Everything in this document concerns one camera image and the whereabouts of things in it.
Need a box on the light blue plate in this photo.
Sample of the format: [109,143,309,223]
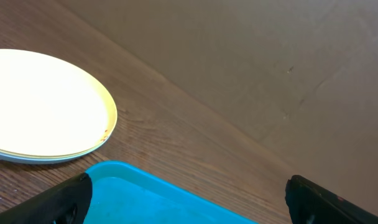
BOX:
[0,130,113,165]

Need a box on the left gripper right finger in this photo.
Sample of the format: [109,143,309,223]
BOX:
[285,175,378,224]

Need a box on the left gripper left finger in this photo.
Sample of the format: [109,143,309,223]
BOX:
[0,172,93,224]

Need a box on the blue plastic tray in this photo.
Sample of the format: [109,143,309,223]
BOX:
[84,161,252,224]

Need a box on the yellow plate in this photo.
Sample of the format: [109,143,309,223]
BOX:
[0,49,118,159]

